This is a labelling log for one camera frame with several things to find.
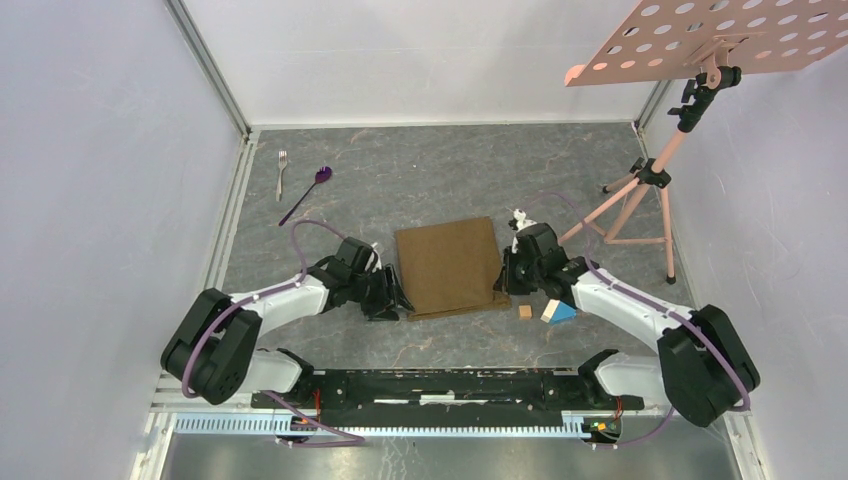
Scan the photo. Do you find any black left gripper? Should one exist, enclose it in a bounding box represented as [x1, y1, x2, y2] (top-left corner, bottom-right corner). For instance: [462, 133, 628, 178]
[349, 264, 414, 322]

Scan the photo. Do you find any brown cloth napkin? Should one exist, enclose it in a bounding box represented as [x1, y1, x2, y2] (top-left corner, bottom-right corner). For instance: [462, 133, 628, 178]
[395, 217, 511, 321]

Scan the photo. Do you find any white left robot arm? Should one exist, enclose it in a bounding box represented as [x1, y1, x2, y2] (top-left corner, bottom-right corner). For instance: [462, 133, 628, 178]
[160, 237, 415, 408]

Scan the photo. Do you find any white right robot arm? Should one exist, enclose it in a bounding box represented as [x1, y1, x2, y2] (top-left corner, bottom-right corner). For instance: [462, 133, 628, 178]
[494, 219, 761, 427]

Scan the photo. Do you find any small tan wooden cube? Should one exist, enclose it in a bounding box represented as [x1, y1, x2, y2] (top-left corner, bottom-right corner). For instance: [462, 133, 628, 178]
[518, 305, 533, 320]

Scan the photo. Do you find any cream wooden block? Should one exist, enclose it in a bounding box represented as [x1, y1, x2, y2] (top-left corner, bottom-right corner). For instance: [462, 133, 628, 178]
[540, 299, 561, 324]

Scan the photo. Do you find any blue wooden triangle block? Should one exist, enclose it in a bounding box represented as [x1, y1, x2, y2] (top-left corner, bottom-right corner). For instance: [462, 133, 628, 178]
[550, 302, 577, 325]

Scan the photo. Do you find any purple metallic spoon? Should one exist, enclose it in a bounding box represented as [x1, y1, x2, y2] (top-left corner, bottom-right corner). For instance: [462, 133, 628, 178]
[278, 166, 333, 227]

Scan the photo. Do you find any silver fork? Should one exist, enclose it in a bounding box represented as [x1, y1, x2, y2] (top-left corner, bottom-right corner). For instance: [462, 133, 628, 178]
[275, 150, 288, 202]

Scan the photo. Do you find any pink music stand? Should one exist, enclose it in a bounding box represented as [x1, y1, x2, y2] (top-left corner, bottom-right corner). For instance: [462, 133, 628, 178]
[560, 0, 847, 284]

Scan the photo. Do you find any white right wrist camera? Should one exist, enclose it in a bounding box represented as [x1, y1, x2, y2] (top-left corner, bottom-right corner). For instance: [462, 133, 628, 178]
[508, 208, 536, 254]

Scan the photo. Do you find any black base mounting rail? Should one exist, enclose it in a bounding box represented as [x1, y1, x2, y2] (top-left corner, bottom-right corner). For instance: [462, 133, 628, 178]
[282, 368, 645, 428]

